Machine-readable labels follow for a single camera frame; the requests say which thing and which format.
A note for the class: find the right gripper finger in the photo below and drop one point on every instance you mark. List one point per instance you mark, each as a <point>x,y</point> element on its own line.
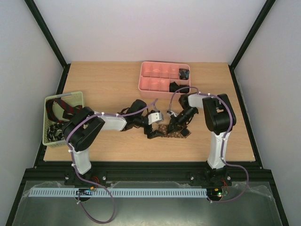
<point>177,128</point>
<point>173,120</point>

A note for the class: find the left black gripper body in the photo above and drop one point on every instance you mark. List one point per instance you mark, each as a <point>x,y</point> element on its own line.
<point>138,120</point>

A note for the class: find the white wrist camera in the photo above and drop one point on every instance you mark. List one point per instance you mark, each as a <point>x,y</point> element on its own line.
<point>155,117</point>
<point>171,113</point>

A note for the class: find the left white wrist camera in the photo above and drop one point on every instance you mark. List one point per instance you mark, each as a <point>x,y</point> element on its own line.
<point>155,117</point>

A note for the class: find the rolled black tie right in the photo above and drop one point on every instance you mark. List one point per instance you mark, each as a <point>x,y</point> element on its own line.
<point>184,89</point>

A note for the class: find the green perforated basket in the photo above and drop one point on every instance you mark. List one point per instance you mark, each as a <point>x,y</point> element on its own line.
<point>73,99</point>

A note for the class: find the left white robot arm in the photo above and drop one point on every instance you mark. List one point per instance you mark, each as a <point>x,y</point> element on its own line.
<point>83,128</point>

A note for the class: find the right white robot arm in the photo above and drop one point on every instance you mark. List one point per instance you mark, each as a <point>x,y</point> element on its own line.
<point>220,120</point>

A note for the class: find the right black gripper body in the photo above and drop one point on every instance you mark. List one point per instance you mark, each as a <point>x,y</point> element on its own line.
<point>175,124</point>

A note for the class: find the rolled blue patterned tie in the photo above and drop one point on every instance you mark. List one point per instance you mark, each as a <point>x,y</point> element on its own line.
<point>184,74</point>

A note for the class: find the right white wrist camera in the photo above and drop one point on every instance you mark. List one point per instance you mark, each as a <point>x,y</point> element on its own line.
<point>171,113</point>

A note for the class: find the rolled black tie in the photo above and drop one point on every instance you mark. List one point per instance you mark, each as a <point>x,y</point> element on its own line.
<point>184,89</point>
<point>173,87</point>

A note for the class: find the black white patterned tie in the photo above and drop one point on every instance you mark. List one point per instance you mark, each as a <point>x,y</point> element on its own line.
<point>55,133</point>

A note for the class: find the black aluminium frame rail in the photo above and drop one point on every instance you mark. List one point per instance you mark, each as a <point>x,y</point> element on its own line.
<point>192,173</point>

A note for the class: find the light blue cable duct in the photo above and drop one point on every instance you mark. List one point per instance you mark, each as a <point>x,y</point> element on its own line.
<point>121,192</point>

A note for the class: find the rolled black tie left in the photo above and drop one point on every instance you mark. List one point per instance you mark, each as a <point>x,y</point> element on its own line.
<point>173,87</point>

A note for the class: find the red black striped tie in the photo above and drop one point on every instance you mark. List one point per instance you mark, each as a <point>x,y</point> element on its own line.
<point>68,111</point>

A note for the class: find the brown floral tie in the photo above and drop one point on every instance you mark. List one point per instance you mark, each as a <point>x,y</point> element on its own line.
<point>175,133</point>

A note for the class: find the pink compartment organizer box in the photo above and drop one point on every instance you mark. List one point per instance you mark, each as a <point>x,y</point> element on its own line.
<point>155,78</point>

